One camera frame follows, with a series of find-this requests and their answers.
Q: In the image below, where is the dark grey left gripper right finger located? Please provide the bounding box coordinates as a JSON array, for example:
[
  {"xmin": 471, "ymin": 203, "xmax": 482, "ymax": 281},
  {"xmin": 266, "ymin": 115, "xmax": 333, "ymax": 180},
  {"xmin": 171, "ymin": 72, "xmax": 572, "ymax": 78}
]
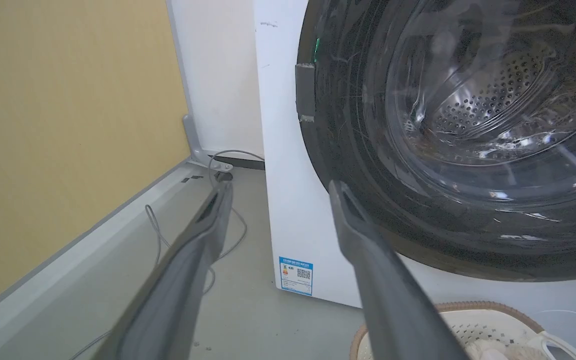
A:
[{"xmin": 328, "ymin": 180, "xmax": 470, "ymax": 360}]

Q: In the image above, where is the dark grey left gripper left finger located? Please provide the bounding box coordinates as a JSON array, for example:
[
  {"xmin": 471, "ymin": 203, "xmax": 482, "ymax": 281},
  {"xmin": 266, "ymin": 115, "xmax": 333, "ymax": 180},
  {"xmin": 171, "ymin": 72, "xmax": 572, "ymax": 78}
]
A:
[{"xmin": 90, "ymin": 181, "xmax": 234, "ymax": 360}]

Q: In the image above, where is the dark round washing machine door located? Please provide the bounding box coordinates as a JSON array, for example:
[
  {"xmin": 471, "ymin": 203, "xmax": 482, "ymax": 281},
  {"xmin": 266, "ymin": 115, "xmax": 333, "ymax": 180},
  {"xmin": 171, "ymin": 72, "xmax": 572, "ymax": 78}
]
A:
[{"xmin": 295, "ymin": 0, "xmax": 576, "ymax": 282}]

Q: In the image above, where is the white washing machine body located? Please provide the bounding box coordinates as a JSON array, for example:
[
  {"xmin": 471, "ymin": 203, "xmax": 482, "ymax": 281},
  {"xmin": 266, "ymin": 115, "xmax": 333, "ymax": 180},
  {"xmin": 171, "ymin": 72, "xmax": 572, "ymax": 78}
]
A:
[{"xmin": 253, "ymin": 0, "xmax": 576, "ymax": 355}]

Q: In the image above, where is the blue energy label sticker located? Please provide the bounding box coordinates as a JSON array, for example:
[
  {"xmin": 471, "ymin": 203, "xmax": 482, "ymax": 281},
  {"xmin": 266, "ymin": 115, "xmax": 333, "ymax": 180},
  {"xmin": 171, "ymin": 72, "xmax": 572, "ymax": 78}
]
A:
[{"xmin": 278, "ymin": 256, "xmax": 314, "ymax": 297}]

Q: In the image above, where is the white woven laundry basket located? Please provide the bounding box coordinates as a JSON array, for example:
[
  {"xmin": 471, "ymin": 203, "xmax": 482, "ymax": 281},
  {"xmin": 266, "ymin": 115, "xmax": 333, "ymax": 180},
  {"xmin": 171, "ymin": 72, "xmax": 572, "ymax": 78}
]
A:
[{"xmin": 349, "ymin": 300, "xmax": 576, "ymax": 360}]

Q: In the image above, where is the yellow partition panel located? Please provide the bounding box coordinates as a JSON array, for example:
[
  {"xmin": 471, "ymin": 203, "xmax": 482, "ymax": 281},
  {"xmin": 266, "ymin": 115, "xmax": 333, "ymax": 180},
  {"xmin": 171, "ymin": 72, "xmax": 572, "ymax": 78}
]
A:
[{"xmin": 0, "ymin": 0, "xmax": 192, "ymax": 318}]

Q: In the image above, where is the thin grey cable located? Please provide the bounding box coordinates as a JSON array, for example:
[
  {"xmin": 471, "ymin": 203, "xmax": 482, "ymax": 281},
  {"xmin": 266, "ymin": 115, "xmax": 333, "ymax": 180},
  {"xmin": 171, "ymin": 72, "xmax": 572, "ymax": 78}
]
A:
[{"xmin": 70, "ymin": 149, "xmax": 266, "ymax": 360}]

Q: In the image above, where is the grey partition frame foot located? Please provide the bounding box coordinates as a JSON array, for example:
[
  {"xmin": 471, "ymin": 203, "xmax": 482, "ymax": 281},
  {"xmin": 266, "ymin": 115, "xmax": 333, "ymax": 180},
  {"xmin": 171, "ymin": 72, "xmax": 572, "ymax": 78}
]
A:
[{"xmin": 183, "ymin": 114, "xmax": 234, "ymax": 173}]

